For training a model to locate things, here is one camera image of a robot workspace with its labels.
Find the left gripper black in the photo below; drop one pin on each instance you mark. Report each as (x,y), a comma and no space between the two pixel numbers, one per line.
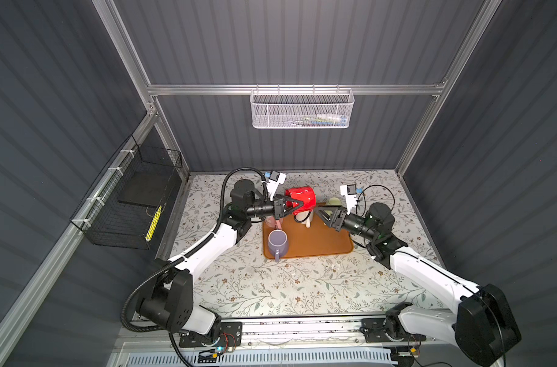
(277,206)

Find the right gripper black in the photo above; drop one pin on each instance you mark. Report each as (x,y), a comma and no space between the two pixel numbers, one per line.
(338,218)

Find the red mug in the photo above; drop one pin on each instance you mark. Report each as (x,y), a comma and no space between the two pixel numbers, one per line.
(305,199)

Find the purple lavender mug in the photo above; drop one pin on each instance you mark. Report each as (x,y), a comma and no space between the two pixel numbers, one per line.
(278,244)

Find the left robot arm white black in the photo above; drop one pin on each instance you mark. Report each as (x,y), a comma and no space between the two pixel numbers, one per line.
(165,300)

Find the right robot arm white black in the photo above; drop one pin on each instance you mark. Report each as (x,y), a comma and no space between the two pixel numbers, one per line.
(476,319)

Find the white cream mug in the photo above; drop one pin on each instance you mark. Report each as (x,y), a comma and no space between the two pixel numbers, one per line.
(305,217)

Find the light green mug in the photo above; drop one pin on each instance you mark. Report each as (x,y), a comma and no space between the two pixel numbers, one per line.
(334,201)

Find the pink patterned mug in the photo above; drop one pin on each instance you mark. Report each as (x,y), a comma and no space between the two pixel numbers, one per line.
(273,223)

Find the orange plastic tray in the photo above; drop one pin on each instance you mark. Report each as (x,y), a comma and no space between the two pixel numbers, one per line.
(318,240)

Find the markers in white basket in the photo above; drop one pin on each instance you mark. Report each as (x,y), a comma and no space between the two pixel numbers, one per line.
(321,121)

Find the black foam pad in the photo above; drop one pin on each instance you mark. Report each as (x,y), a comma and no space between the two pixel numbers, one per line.
(144,189)

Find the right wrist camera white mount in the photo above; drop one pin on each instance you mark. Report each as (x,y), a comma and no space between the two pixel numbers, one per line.
(349,191)

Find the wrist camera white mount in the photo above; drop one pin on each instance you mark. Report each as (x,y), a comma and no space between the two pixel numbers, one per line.
(349,191)
(273,180)

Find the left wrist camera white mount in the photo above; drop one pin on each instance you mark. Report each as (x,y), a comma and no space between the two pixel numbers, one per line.
(273,180)

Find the white wire mesh basket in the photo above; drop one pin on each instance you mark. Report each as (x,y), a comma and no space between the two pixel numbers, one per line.
(275,108)

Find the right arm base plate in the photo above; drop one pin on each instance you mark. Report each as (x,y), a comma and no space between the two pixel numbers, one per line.
(386,329)

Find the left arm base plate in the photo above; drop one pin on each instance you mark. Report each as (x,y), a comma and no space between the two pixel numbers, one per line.
(223,334)

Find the black wire basket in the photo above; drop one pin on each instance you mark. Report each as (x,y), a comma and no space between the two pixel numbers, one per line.
(106,222)

